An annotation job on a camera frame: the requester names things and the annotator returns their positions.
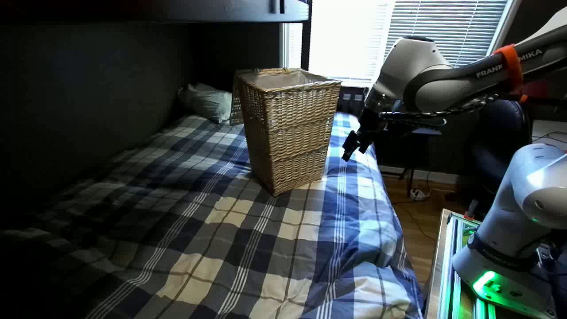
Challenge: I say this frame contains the green-lit robot base platform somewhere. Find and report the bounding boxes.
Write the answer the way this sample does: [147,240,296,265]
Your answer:
[425,207,560,319]

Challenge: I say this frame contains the tall wicker basket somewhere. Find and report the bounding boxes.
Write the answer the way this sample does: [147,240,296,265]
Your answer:
[234,65,344,198]

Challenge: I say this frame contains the orange strap on forearm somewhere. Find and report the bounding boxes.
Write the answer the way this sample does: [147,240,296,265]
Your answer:
[493,42,528,97]

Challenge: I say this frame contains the blue plaid bed blanket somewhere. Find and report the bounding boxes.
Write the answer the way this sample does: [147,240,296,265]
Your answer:
[0,111,427,319]

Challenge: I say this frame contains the small dark side table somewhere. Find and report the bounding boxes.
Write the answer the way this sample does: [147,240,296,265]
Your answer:
[383,111,448,182]

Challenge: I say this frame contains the dark bunk bed frame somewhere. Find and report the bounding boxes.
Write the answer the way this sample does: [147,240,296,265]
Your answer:
[0,0,314,72]

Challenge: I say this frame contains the white pillow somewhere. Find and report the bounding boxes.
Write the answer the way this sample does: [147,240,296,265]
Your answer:
[176,81,236,125]

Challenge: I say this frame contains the dark office chair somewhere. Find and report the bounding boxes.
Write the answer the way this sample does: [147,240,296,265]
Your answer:
[468,95,533,201]

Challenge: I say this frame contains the white object on floor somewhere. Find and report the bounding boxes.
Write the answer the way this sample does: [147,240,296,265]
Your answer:
[408,185,431,201]

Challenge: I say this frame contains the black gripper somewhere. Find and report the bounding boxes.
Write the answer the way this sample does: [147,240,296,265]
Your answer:
[340,104,386,162]

